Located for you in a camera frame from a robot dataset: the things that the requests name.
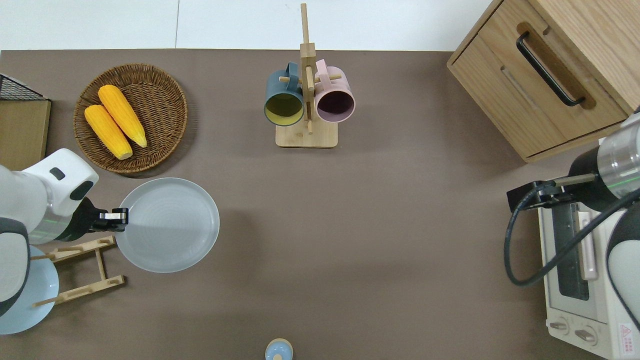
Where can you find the brown wicker basket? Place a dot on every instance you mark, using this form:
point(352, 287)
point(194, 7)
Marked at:
point(160, 115)

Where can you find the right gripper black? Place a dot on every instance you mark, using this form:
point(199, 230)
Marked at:
point(525, 196)

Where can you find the white toaster oven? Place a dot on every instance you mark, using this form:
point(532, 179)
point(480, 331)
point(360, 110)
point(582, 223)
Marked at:
point(565, 305)

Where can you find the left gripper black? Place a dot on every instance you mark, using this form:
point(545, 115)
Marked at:
point(85, 220)

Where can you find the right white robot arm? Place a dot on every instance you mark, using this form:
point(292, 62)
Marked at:
point(620, 160)

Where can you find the dark teal mug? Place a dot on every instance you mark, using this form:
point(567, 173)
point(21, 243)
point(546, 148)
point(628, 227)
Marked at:
point(280, 87)

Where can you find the wooden mug tree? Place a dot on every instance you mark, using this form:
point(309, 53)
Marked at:
point(307, 135)

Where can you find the yellow corn cob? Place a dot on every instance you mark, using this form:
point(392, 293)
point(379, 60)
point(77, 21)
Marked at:
point(122, 115)
point(107, 132)

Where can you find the wooden drawer cabinet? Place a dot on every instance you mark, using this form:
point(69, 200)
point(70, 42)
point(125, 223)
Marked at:
point(500, 85)

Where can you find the gray ceramic plate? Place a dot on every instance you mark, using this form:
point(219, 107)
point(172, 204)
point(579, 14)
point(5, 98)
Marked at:
point(170, 225)

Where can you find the pink mug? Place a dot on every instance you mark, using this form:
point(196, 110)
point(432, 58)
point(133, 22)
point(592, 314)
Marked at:
point(337, 87)

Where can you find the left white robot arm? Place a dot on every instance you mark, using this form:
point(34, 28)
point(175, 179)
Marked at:
point(30, 195)

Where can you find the light blue plate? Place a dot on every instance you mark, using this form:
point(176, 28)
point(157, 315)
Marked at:
point(30, 300)

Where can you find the wooden plate rack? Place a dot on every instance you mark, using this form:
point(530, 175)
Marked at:
point(100, 265)

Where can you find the brown table mat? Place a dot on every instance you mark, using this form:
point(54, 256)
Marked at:
point(375, 225)

